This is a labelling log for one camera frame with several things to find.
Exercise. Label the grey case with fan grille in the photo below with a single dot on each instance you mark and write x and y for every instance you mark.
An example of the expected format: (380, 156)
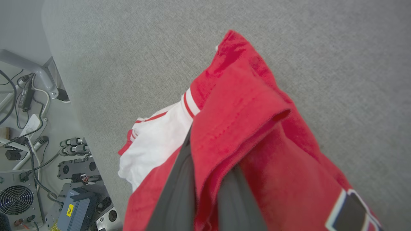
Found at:
(16, 199)

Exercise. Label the black perforated device plate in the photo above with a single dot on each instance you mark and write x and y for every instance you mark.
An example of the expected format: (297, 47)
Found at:
(77, 167)

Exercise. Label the grey metal frame leg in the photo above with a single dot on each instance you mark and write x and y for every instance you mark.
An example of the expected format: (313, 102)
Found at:
(35, 67)

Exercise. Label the white power strip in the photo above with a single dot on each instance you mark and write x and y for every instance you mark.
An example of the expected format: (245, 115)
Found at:
(31, 124)

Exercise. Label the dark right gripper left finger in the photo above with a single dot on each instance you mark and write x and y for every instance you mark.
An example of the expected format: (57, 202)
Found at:
(178, 199)

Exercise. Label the red white basketball jersey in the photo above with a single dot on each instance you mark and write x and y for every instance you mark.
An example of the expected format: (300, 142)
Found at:
(244, 106)

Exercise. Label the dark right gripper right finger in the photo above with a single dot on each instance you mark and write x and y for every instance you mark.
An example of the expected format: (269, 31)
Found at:
(239, 208)

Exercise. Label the black power adapter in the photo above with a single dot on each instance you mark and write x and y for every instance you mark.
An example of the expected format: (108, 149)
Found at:
(26, 98)

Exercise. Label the silver metal box round holes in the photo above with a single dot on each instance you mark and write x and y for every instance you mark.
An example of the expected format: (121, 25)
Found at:
(107, 213)

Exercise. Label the grey cylindrical motor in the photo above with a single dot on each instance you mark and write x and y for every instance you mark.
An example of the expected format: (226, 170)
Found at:
(76, 149)
(73, 141)

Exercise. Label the blue-grey box yellow label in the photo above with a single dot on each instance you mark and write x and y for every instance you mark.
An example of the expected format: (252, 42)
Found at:
(77, 210)

